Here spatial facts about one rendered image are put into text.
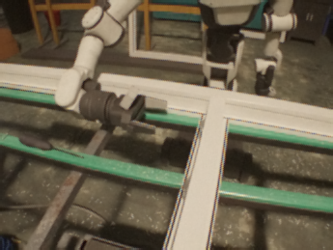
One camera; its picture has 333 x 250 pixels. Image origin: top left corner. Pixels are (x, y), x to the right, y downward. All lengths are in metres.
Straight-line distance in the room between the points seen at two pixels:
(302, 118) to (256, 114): 0.14
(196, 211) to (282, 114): 0.41
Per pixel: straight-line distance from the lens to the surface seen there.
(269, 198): 0.58
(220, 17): 0.90
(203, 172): 0.50
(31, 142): 0.70
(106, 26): 0.78
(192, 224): 0.43
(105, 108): 0.64
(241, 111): 0.72
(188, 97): 0.72
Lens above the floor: 1.32
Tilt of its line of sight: 41 degrees down
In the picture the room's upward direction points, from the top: straight up
